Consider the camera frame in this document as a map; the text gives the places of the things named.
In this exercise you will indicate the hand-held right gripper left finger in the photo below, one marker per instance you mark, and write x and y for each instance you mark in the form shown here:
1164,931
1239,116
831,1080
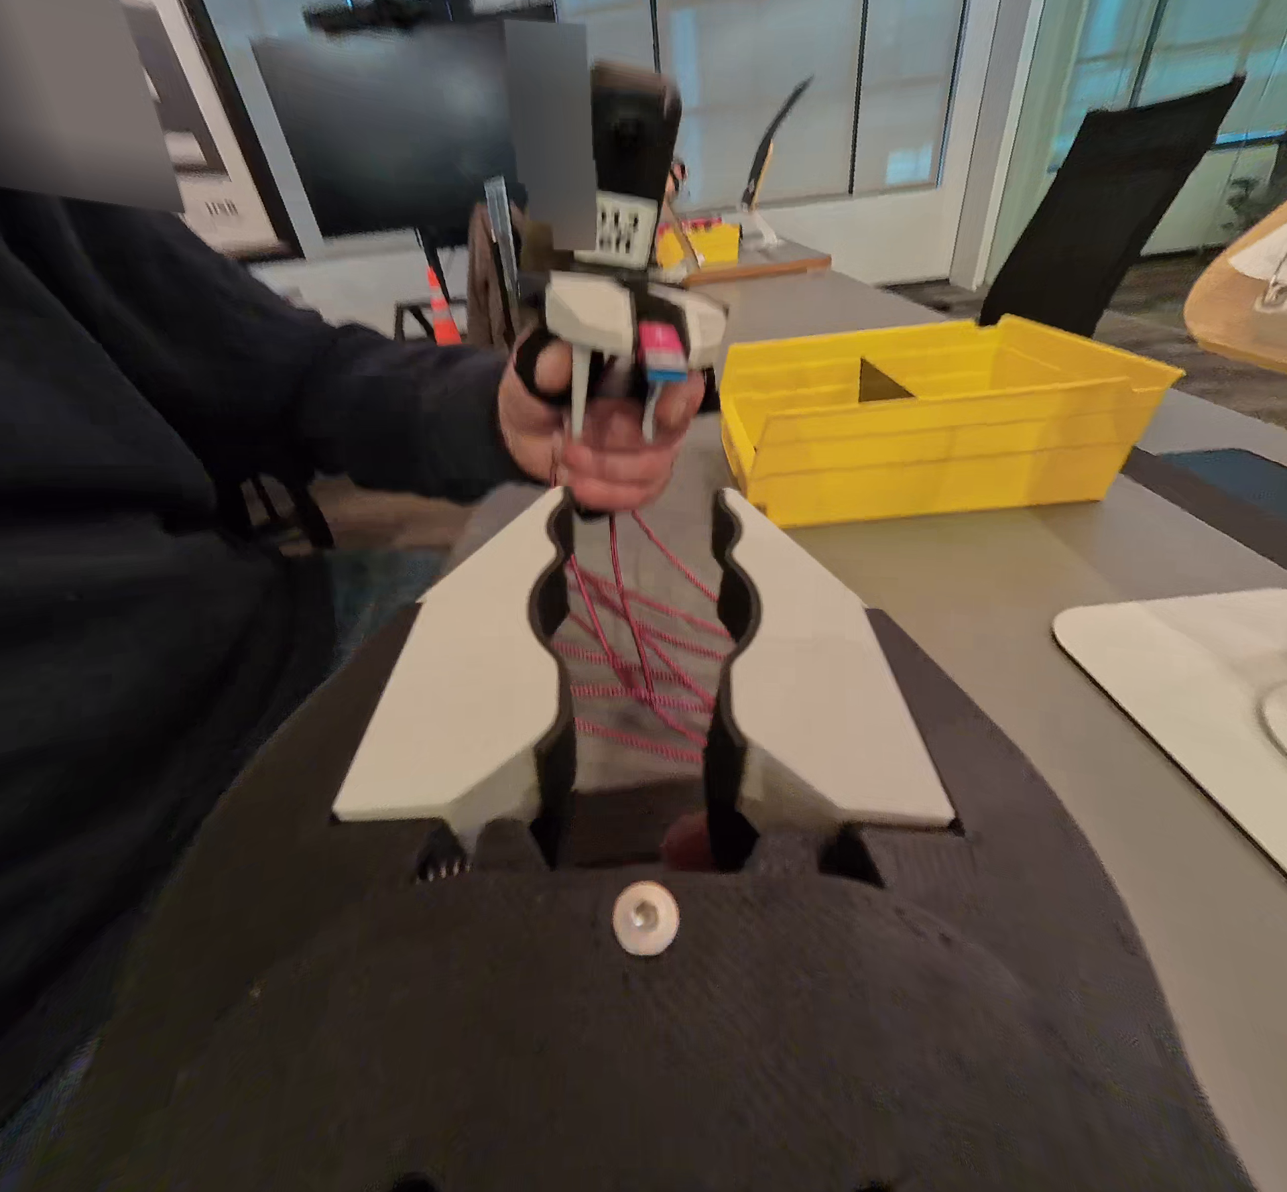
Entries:
452,699

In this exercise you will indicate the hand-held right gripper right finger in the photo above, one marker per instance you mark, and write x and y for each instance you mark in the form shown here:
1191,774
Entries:
834,708

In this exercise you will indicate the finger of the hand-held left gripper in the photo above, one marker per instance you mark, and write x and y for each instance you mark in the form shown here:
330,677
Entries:
699,321
594,311

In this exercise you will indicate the yellow plastic bin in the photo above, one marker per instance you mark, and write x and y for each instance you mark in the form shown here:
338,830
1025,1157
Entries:
955,468

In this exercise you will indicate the person's left forearm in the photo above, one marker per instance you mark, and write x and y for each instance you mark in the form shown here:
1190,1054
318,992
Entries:
422,417

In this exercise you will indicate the person's left hand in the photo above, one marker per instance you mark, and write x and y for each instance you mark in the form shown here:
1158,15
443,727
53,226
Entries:
613,468

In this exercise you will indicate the small yellow bin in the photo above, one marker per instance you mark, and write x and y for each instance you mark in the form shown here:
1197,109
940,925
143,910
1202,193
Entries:
709,244

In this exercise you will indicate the brown jacket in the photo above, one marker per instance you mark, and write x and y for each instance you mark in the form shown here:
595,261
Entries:
493,287

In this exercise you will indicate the black curved bar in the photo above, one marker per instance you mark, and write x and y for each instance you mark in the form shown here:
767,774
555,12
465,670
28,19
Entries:
775,130

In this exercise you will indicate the orange traffic cone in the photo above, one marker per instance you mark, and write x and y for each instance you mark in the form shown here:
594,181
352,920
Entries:
443,311

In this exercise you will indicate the black tv stand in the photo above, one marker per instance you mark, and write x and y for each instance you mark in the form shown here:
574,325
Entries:
428,245

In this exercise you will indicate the black tv screen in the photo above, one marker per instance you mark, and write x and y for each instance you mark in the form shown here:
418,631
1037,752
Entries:
382,136

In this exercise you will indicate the black webcam bar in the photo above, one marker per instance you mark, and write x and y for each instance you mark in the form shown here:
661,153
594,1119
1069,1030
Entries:
388,9

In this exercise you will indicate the white stand base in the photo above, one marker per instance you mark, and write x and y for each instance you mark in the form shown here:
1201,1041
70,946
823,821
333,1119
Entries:
1157,678

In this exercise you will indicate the black mesh office chair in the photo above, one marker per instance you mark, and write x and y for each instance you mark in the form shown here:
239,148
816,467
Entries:
1106,206

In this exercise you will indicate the framed wall poster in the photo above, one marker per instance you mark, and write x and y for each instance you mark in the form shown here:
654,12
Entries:
216,175

